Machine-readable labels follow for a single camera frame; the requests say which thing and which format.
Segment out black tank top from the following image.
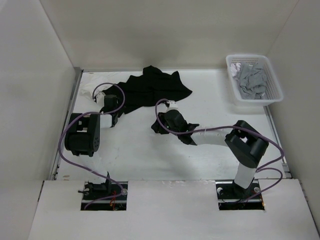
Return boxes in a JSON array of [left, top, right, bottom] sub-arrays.
[[103, 65, 193, 114]]

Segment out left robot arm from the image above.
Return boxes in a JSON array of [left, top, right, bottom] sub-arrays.
[[64, 94, 125, 158]]

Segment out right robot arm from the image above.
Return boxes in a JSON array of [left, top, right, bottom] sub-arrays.
[[151, 110, 269, 199]]

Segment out white folded tank top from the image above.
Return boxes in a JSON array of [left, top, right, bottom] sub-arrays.
[[79, 75, 108, 100]]

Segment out pale pink tank top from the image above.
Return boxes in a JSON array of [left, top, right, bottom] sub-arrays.
[[230, 62, 242, 79]]

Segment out grey tank top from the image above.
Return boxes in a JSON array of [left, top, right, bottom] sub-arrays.
[[238, 62, 268, 100]]

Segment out white plastic basket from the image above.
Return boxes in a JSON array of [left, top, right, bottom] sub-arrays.
[[225, 54, 284, 107]]

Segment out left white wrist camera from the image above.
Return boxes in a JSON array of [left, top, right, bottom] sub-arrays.
[[94, 91, 106, 106]]

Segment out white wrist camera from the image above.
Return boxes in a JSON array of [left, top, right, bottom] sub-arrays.
[[165, 100, 178, 112], [94, 91, 106, 106]]

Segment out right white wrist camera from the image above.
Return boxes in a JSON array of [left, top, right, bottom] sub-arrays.
[[165, 100, 178, 112]]

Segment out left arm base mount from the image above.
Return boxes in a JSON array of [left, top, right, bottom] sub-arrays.
[[77, 180, 128, 212]]

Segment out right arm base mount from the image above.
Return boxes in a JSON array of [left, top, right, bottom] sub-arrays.
[[215, 181, 265, 211]]

